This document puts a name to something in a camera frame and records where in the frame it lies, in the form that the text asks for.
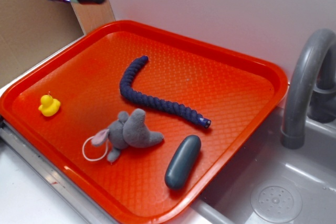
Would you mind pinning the brown cardboard panel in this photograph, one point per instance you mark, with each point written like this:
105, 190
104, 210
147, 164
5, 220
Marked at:
32, 30

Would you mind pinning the yellow rubber duck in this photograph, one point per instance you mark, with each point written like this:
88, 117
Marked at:
48, 105

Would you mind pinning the grey plush mouse toy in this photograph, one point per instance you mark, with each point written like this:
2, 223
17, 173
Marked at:
127, 130

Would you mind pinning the dark teal oblong capsule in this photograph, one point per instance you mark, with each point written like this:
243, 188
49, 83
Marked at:
182, 162

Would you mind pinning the grey plastic faucet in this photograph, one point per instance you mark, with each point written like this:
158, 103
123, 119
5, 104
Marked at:
311, 92

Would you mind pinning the grey toy sink basin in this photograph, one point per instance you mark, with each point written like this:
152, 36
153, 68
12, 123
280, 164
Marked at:
265, 182

